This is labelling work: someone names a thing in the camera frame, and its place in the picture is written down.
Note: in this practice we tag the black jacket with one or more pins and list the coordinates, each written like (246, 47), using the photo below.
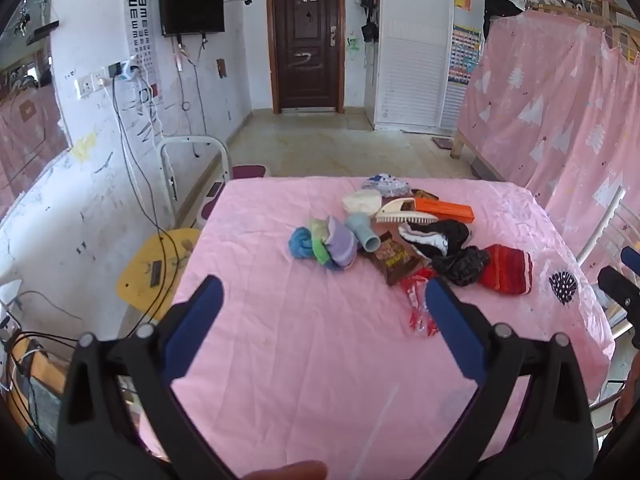
(500, 15)

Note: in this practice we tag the white chair with purple seat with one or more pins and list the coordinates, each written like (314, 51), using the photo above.
(250, 171)

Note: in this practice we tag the dark floor mat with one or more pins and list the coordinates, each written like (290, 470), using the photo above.
(441, 142)

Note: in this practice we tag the yellow wall poster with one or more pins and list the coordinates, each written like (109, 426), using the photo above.
(462, 1)

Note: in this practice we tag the pink tree print curtain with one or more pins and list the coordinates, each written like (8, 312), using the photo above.
(550, 110)

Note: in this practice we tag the orange cardboard box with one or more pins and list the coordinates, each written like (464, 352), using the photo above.
(445, 209)

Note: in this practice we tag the plugged wall charger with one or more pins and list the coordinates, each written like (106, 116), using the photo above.
(122, 71)

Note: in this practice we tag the yellow stool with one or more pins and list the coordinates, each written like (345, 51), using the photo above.
(137, 280)

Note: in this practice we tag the red plastic wrapper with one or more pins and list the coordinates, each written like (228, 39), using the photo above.
(417, 305)

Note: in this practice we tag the white wall socket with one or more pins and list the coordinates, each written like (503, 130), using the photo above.
(85, 86)

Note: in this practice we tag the pink tablecloth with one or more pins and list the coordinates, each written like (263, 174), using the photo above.
(300, 335)

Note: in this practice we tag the lilac cloth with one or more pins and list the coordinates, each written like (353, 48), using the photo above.
(342, 242)

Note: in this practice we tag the small black device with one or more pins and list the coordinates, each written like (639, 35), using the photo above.
(155, 271)

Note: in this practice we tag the blue patterned plastic bag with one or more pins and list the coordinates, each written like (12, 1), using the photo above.
(387, 185)

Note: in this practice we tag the white scrubbing brush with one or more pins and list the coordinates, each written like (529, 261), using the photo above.
(405, 217)

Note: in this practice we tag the brown wall plate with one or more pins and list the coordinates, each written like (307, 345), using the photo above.
(221, 68)

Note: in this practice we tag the blue crumpled cloth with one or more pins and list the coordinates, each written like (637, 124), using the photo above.
(300, 242)

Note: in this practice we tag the black crumpled cloth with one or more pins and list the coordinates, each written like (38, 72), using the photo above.
(462, 265)

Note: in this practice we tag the grey-blue plastic cup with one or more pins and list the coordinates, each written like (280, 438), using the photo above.
(364, 232)

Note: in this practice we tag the red knitted cloth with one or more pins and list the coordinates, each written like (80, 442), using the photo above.
(505, 270)

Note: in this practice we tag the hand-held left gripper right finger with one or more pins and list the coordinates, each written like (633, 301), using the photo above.
(455, 330)

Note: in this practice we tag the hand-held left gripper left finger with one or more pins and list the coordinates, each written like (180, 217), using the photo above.
(195, 330)

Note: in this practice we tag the small brown snack wrapper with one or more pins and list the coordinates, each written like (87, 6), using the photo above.
(425, 195)

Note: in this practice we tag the large brown snack wrapper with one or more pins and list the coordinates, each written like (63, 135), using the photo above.
(395, 260)

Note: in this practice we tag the green cloth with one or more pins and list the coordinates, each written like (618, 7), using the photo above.
(319, 240)

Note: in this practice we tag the dark brown door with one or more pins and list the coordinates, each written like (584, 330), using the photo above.
(306, 35)

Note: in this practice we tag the person's left hand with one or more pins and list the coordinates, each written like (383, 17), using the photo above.
(287, 472)

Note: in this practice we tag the white slatted metal chair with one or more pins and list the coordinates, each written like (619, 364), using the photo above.
(602, 225)

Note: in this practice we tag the eye chart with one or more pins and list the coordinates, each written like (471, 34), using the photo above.
(142, 35)

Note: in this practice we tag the white round fabric pouch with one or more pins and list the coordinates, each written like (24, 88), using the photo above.
(360, 202)

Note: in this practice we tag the wooden bed frame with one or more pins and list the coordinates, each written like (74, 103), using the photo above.
(457, 142)

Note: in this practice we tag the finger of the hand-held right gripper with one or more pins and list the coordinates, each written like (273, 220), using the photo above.
(622, 292)
(632, 260)

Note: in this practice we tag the white louvred wardrobe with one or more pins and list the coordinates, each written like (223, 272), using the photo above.
(412, 45)

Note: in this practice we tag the colourful grid wall poster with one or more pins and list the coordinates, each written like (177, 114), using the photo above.
(465, 55)

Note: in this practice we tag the hanging black bags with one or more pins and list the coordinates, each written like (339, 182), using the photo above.
(370, 10)

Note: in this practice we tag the black and white cloth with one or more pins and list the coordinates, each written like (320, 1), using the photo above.
(440, 237)

